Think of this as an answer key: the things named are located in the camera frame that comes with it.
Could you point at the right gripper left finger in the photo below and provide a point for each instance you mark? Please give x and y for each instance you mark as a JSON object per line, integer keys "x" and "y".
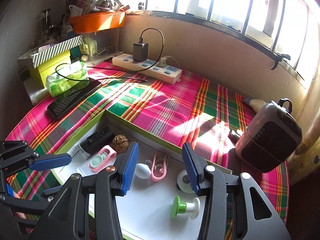
{"x": 66, "y": 217}

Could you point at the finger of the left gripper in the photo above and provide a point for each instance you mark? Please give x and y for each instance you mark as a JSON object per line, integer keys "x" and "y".
{"x": 18, "y": 156}
{"x": 38, "y": 201}

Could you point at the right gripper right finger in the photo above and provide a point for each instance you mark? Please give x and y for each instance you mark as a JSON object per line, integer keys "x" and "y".
{"x": 254, "y": 216}

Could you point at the green white suction knob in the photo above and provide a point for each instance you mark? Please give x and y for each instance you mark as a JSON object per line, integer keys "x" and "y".
{"x": 192, "y": 208}

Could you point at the pink case with green disc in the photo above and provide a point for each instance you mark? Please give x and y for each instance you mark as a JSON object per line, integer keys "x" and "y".
{"x": 102, "y": 159}

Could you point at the white panda face toy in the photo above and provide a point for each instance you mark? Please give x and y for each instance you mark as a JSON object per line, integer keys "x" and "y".
{"x": 183, "y": 182}

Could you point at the black folding knife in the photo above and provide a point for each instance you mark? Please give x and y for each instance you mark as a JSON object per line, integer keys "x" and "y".
{"x": 95, "y": 142}

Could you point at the white round ball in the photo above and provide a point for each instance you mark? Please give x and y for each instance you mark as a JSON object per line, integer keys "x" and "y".
{"x": 142, "y": 171}

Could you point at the pink ear hook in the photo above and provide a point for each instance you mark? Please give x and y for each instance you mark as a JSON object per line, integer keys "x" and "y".
{"x": 158, "y": 167}

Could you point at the black smartphone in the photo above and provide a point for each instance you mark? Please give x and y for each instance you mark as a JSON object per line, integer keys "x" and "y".
{"x": 64, "y": 103}

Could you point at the pink black mini heater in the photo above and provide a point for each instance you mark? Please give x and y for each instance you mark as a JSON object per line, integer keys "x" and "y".
{"x": 270, "y": 138}

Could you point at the yellow green box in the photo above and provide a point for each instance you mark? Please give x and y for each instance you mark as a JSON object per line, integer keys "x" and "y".
{"x": 40, "y": 73}

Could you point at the brown carved walnut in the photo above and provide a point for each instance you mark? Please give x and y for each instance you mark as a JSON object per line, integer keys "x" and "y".
{"x": 120, "y": 143}

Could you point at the white shallow cardboard box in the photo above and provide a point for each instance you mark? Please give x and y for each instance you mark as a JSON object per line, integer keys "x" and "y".
{"x": 144, "y": 213}

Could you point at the green tissue pack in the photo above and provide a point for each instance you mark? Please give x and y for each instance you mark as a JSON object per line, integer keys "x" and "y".
{"x": 65, "y": 76}

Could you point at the striped white box lid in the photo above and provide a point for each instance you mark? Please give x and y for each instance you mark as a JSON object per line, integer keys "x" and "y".
{"x": 34, "y": 60}

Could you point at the plaid pink green tablecloth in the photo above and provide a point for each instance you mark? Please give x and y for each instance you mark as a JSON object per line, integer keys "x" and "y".
{"x": 191, "y": 110}

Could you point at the orange tray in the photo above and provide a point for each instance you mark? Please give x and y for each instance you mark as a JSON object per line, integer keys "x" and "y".
{"x": 99, "y": 21}

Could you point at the black window latch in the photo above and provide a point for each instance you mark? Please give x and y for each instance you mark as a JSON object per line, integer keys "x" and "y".
{"x": 279, "y": 58}

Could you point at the black charger adapter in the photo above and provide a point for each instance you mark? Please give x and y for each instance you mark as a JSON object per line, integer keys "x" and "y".
{"x": 140, "y": 51}

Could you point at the white power strip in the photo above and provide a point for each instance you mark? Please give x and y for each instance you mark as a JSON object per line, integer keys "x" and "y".
{"x": 168, "y": 74}

